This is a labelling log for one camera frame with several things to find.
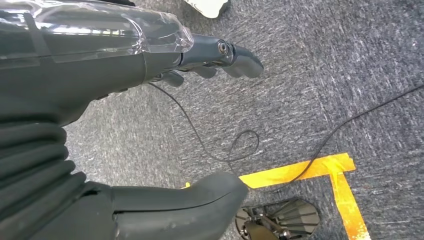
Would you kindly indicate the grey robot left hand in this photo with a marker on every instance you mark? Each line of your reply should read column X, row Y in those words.
column 82, row 66

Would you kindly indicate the robot left arm ribbed sleeve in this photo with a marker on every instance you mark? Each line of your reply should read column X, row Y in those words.
column 30, row 172

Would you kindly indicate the yellow floor tape rectangle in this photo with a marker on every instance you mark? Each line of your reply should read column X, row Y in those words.
column 298, row 170

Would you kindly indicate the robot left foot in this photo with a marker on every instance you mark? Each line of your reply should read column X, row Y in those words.
column 298, row 215

